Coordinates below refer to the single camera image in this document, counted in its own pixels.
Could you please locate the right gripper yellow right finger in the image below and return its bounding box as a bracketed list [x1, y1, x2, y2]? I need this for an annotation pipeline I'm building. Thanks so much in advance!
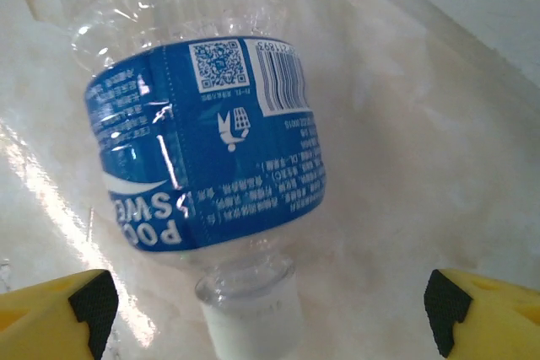
[423, 267, 540, 360]

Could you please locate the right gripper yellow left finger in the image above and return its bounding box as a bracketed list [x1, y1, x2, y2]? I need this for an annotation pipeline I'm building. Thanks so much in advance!
[0, 269, 120, 360]

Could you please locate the blue Pocari Sweat bottle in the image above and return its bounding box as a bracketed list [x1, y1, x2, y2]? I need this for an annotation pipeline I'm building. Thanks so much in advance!
[54, 0, 331, 360]

